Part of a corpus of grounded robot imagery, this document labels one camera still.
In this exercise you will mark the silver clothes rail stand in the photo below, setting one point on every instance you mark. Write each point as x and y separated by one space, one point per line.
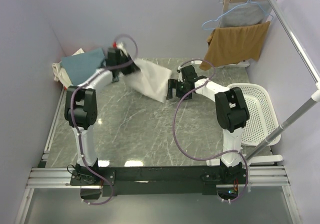
282 72

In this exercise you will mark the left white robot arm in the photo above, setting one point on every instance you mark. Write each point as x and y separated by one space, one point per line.
81 101

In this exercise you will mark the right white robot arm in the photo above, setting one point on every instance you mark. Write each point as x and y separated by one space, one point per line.
231 109

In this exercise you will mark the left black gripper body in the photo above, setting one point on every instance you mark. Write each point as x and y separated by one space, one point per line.
126 69

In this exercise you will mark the brown t-shirt on rack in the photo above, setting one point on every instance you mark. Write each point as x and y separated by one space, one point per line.
231 45

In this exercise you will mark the folded cream t-shirt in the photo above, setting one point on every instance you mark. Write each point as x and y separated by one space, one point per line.
60 75

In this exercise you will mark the folded teal t-shirt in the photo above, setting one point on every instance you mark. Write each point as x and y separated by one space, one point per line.
82 66

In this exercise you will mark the grey garment on rack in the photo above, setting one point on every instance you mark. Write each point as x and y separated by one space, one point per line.
244 15

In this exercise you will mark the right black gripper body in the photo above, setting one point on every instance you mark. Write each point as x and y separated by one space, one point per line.
180 87

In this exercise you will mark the white perforated plastic basket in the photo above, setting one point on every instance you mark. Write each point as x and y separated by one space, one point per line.
262 117

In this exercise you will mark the white t-shirt red print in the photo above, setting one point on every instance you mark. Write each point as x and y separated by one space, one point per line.
151 81

